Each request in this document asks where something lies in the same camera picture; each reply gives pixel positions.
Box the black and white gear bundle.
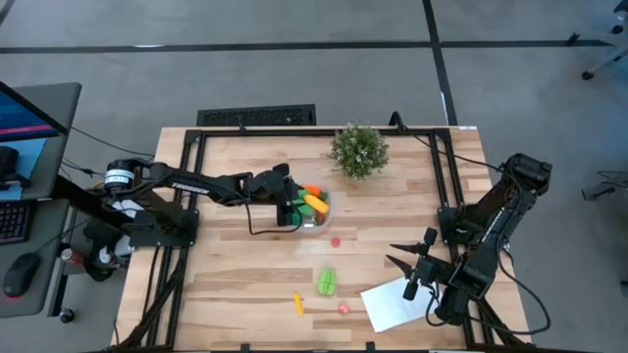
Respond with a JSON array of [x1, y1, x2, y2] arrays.
[[82, 220, 132, 283]]

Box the black aluminium table frame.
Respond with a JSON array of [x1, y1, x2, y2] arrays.
[[115, 126, 529, 353]]

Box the clear plastic tupperware container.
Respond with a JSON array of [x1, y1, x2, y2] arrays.
[[279, 180, 338, 237]]

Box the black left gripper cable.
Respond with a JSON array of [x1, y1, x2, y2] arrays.
[[243, 201, 305, 237]]

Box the computer monitor with blue screen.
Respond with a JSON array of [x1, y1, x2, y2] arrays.
[[0, 80, 70, 202]]

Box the yellow toy banana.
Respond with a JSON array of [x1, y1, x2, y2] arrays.
[[303, 193, 331, 216]]

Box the office chair base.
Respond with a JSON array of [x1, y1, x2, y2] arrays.
[[566, 0, 628, 82]]

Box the red soda can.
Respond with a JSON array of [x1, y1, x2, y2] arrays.
[[59, 248, 87, 266]]

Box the black monitor cable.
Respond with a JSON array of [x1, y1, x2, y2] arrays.
[[71, 126, 156, 158]]

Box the potted green artificial plant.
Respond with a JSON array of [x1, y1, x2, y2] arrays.
[[330, 123, 391, 179]]

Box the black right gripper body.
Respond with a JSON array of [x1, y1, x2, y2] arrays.
[[401, 227, 460, 302]]

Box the orange toy carrot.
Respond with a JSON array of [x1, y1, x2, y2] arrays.
[[302, 184, 329, 202]]

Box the black computer mouse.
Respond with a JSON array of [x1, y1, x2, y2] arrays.
[[3, 252, 41, 299]]

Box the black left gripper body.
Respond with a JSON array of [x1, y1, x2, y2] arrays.
[[254, 163, 300, 228]]

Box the grey desk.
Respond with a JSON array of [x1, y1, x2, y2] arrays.
[[0, 81, 83, 318]]

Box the black keyboard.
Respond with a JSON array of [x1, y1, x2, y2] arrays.
[[0, 201, 33, 245]]

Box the black stand base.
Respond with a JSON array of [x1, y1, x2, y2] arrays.
[[581, 169, 628, 202]]

